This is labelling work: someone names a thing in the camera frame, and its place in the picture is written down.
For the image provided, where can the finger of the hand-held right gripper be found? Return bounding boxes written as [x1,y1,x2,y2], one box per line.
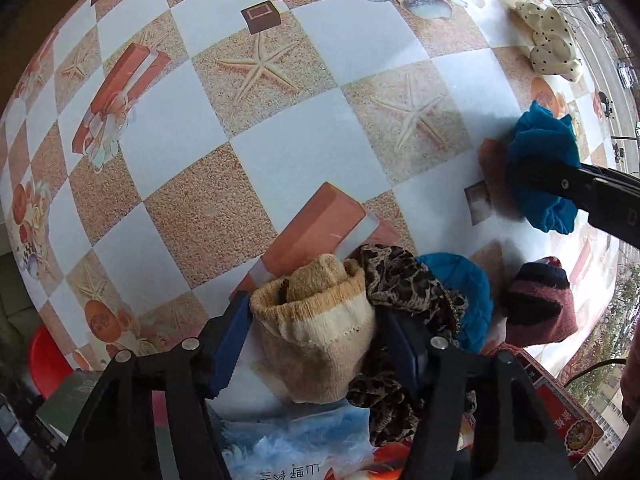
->
[510,157,640,249]

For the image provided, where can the person's pink garment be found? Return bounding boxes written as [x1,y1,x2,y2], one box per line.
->
[620,310,640,427]

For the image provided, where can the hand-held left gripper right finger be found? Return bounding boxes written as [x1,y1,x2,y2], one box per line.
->
[380,305,581,480]

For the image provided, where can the grey green box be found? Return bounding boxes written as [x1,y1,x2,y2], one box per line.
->
[35,370,108,442]

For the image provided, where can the red plastic stool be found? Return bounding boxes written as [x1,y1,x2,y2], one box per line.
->
[27,325,76,402]

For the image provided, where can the black cable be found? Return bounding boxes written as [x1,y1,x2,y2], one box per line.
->
[564,358,627,387]

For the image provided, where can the maroon and navy sock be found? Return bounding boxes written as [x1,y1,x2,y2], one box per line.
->
[501,256,579,348]

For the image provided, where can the beige knit sock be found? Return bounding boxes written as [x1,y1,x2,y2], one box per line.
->
[249,253,377,405]

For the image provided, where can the cream polka dot cloth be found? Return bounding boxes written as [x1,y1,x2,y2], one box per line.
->
[496,0,585,85]

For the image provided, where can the leopard print cloth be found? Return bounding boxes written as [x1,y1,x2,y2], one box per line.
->
[345,244,478,448]

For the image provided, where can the blue fuzzy sock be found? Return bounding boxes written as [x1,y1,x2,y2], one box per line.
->
[506,101,583,235]

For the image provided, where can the red printed box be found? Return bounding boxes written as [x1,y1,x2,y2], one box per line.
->
[515,350,608,462]

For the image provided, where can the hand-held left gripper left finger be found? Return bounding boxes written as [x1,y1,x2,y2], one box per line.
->
[52,292,251,480]

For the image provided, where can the blue translucent plastic bag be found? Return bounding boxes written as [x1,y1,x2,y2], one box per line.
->
[215,400,382,480]

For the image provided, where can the checkered printed tablecloth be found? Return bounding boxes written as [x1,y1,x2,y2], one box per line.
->
[0,0,625,480]

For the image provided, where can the blue quilted cloth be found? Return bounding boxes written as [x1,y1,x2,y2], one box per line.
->
[417,252,495,356]

